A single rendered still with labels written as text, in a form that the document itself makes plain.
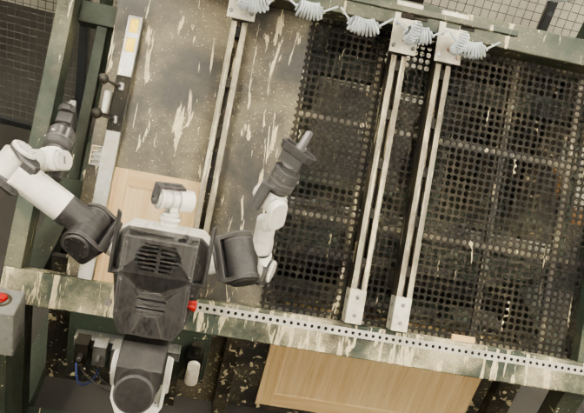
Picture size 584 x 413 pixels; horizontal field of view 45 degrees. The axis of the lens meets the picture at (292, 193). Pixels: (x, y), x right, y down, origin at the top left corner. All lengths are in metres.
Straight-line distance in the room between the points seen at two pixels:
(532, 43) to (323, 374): 1.55
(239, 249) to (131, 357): 0.42
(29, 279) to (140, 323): 0.70
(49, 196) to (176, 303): 0.46
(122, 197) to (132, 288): 0.69
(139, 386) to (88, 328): 0.66
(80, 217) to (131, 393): 0.51
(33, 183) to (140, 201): 0.61
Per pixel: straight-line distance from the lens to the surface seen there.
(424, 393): 3.16
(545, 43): 2.86
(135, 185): 2.58
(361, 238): 2.58
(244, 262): 2.05
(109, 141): 2.58
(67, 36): 2.66
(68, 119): 2.43
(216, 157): 2.56
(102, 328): 2.62
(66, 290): 2.59
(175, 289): 1.94
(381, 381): 3.08
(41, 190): 2.07
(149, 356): 2.06
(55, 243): 2.95
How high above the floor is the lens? 2.52
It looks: 29 degrees down
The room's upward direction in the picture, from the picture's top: 14 degrees clockwise
